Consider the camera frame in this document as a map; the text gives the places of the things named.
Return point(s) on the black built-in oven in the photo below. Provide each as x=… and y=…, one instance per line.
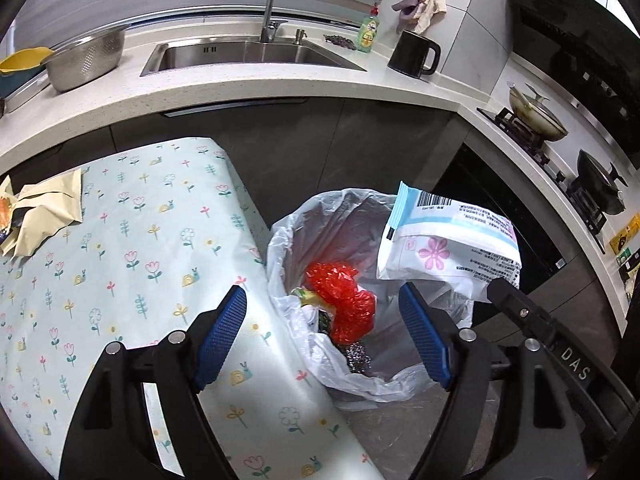
x=500, y=200

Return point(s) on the floral tablecloth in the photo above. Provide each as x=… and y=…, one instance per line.
x=130, y=310

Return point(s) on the black mug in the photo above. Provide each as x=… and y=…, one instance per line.
x=412, y=55

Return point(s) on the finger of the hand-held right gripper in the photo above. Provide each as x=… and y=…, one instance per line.
x=520, y=310

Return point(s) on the dark scouring pad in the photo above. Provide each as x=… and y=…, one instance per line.
x=340, y=41

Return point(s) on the red plastic bag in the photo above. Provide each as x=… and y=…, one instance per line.
x=345, y=300

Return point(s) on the black gas stove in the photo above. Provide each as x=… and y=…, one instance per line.
x=530, y=140

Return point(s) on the black range hood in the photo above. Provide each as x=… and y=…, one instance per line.
x=575, y=20

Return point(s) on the green dish soap bottle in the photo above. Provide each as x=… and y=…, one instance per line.
x=368, y=32

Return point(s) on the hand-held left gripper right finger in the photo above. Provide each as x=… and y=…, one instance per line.
x=425, y=335

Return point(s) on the cream pan with glass lid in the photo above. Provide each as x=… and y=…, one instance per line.
x=537, y=112

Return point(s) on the blue and yellow basin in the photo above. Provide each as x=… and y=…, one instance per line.
x=20, y=67

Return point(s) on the yellow green wrapper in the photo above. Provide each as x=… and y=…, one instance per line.
x=310, y=297

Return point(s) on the trash bin with white liner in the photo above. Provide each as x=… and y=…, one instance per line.
x=350, y=230

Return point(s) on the chrome kitchen faucet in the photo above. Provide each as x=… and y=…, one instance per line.
x=267, y=5

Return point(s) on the purple hanging cloth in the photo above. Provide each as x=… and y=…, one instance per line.
x=410, y=0

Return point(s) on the cream crumpled bag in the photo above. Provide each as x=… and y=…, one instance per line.
x=45, y=205

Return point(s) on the stainless steel colander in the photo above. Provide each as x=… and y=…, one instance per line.
x=85, y=60

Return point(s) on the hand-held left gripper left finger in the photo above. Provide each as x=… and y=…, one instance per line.
x=222, y=335

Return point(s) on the sink soap dispenser pump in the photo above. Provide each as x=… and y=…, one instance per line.
x=300, y=36

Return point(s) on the beige hanging cloth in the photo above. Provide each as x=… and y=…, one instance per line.
x=435, y=2

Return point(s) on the white flower-print package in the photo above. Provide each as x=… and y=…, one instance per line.
x=450, y=250

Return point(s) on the stainless steel sink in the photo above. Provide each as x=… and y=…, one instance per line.
x=250, y=55

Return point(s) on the black wok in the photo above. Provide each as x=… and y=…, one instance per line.
x=600, y=185

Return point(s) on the yellow snack packet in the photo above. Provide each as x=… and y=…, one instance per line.
x=4, y=210

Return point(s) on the steel wool scrubber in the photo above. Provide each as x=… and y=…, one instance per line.
x=354, y=357

